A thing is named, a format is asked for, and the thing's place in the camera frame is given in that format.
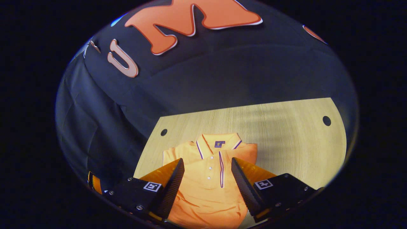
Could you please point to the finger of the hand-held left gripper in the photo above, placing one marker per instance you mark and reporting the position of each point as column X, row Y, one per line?
column 95, row 184

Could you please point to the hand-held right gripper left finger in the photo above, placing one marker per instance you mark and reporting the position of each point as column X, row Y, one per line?
column 173, row 187

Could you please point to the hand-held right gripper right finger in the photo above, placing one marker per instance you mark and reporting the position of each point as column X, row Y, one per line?
column 246, row 187

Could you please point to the orange T-shirt with collar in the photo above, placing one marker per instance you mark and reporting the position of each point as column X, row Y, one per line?
column 206, row 190

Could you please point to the black round table grommet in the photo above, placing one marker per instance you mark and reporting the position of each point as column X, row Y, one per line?
column 326, row 121
column 163, row 132

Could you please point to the black backdrop cloth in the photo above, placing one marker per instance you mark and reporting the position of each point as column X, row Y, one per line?
column 206, row 73

